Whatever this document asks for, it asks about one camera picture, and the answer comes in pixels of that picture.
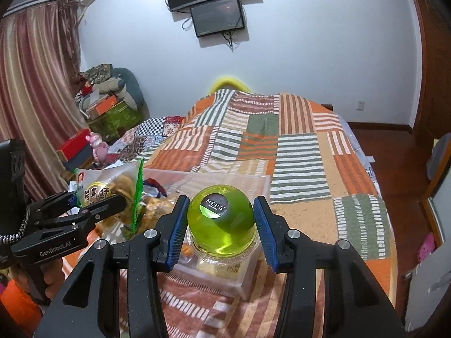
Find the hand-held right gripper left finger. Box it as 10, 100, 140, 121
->
33, 195, 191, 338

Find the clear plastic bin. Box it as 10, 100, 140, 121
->
93, 167, 272, 301

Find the black monitor cable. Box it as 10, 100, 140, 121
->
221, 31, 241, 50

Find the green-edged bag of crisps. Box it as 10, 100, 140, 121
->
74, 158, 145, 235

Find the grey cloth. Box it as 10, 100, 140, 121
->
426, 140, 451, 184

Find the orange box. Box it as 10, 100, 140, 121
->
85, 97, 121, 120

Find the striped patchwork blanket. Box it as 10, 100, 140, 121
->
63, 90, 397, 338

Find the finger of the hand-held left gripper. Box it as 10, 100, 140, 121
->
33, 195, 127, 232
26, 190, 79, 219

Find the pink slipper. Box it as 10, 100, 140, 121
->
417, 232, 436, 263

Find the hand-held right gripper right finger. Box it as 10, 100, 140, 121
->
253, 195, 404, 338

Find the striped pink curtain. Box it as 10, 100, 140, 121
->
0, 0, 89, 202

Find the white board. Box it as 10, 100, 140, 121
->
403, 242, 451, 332

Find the green round air freshener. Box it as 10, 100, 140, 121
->
186, 184, 257, 265

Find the person's left hand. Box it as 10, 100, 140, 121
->
42, 261, 70, 302

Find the person's left forearm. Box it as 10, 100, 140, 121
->
0, 277, 43, 338

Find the wooden framed mirror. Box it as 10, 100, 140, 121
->
421, 162, 451, 251

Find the floral checkered quilt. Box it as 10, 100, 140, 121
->
106, 114, 186, 165

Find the pink toy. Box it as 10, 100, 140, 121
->
86, 132, 110, 163

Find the patterned fabric bundle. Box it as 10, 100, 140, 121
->
79, 64, 114, 86

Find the yellow pillow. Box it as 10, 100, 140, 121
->
208, 75, 253, 94

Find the small black wall monitor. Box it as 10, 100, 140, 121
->
190, 0, 246, 38

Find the red box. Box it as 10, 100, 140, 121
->
56, 128, 94, 161

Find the black white braided cord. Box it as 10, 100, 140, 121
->
0, 206, 32, 246

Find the brown wooden door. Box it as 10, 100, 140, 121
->
405, 0, 451, 146

